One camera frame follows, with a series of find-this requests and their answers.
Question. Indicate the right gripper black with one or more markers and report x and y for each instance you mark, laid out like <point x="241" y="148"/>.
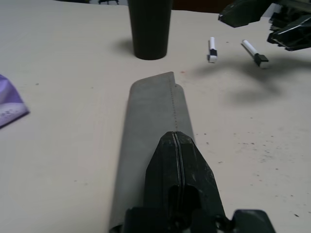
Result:
<point x="296" y="9"/>

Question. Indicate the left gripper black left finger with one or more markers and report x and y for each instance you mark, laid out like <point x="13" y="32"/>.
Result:
<point x="160" y="165"/>

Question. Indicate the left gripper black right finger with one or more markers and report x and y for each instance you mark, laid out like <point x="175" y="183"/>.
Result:
<point x="196" y="167"/>

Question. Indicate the white marker with blue cap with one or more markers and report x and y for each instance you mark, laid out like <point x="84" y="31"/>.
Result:
<point x="250" y="48"/>
<point x="212" y="43"/>

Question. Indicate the grey glasses case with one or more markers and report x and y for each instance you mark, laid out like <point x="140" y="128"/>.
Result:
<point x="150" y="109"/>

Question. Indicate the black plastic cup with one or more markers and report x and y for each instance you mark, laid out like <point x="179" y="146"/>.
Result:
<point x="149" y="29"/>

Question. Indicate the purple tissue pack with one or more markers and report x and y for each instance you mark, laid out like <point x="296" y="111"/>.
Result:
<point x="9" y="97"/>

